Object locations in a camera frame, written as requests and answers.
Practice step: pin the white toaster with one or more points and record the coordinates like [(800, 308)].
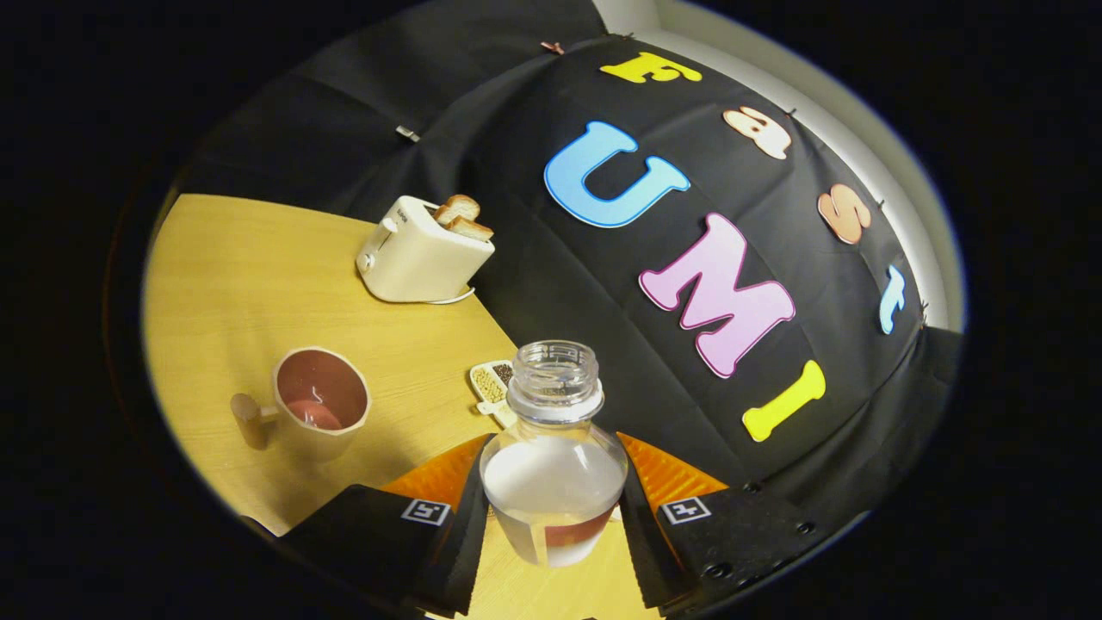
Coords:
[(413, 258)]

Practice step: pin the small metal clip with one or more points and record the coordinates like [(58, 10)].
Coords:
[(407, 133)]

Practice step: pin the small red clip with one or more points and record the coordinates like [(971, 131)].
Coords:
[(552, 47)]

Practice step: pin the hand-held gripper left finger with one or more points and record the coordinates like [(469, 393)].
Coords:
[(469, 534)]

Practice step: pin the clear plastic juice bottle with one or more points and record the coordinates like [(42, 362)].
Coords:
[(551, 482)]

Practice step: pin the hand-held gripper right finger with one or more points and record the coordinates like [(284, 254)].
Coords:
[(641, 542)]

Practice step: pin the white divided seasoning dish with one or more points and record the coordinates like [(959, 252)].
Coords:
[(489, 383)]

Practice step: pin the black backdrop cloth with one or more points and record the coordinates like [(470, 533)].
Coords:
[(551, 284)]

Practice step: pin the wooden table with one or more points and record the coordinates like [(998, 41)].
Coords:
[(224, 284)]

